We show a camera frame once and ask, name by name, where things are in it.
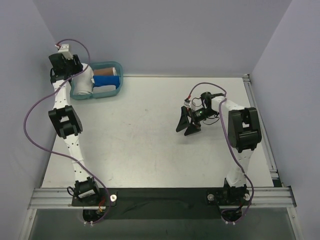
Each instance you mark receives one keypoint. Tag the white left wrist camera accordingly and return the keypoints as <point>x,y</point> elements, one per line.
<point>64,49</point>

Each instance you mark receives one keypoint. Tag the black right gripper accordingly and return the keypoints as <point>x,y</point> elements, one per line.
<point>191,118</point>

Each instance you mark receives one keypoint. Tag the white terry towel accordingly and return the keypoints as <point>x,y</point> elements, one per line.
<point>83,84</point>

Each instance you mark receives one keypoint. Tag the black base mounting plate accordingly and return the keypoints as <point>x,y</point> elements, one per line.
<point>164,204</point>

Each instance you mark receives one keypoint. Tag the aluminium front rail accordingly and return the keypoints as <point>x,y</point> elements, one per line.
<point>58,198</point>

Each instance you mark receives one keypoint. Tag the teal plastic bin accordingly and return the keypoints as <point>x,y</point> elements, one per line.
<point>105,94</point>

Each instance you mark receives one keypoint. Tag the blue rolled towel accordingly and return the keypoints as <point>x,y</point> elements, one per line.
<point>106,80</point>

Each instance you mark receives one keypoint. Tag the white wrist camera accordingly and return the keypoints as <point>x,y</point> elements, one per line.
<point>64,49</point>
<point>189,104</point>

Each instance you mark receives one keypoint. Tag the white rolled towel in bin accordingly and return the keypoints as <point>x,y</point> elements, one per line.
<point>104,88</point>

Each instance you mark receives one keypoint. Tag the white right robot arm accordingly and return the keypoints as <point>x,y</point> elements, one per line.
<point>242,131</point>

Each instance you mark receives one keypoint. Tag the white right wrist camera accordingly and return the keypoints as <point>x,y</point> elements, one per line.
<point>189,104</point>

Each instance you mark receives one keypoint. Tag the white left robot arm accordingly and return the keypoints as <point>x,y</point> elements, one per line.
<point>68,126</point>

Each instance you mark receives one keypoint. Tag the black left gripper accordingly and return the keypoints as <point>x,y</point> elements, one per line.
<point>74,64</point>

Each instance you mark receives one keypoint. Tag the brown rolled towel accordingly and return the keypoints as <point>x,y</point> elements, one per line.
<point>109,71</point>

